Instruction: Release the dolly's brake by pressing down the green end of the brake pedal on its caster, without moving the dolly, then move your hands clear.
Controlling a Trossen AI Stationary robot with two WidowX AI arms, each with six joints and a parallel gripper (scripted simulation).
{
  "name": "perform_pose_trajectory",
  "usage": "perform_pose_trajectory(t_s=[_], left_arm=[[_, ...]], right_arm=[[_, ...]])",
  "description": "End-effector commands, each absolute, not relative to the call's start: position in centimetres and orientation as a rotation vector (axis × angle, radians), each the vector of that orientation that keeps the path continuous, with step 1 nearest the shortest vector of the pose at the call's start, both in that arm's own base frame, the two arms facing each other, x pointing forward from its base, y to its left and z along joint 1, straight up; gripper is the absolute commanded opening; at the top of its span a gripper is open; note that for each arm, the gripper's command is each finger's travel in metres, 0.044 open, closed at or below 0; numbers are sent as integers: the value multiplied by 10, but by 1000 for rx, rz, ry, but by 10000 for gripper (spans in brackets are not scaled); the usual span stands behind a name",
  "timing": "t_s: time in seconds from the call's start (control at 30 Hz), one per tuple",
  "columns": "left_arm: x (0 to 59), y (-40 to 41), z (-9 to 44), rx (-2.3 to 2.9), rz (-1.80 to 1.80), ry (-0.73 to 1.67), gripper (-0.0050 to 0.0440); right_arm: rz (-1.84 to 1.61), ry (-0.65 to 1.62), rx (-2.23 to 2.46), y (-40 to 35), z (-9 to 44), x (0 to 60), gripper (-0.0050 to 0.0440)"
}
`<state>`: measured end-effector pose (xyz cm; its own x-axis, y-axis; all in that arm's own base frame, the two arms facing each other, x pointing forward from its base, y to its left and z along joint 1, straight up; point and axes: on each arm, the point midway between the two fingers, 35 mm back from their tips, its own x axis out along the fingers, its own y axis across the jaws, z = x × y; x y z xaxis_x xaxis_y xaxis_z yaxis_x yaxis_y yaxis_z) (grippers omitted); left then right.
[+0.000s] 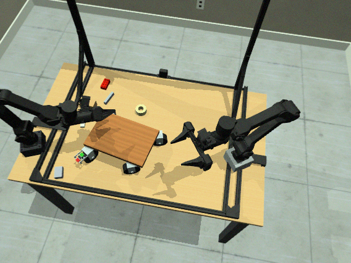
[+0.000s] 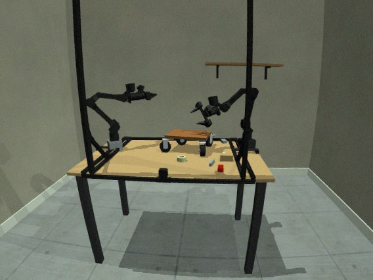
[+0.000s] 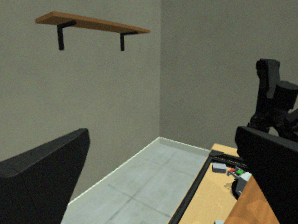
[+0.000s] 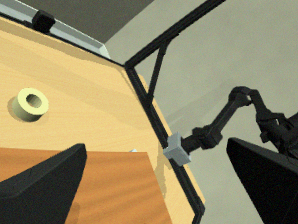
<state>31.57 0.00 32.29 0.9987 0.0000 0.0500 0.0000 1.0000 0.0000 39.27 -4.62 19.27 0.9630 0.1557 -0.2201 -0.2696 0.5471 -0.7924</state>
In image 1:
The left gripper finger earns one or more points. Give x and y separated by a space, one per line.
198 162
181 137

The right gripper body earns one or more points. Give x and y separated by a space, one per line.
89 116

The pale yellow roll of tape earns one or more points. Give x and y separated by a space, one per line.
138 107

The red toy brick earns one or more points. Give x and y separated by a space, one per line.
105 84

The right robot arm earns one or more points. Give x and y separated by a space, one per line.
51 115

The wooden platform dolly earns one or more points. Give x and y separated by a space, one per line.
123 139

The grey rectangular bar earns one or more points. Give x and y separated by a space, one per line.
108 98

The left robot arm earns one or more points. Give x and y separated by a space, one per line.
267 120

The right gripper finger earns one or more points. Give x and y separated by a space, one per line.
106 112

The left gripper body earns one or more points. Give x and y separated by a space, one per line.
200 146

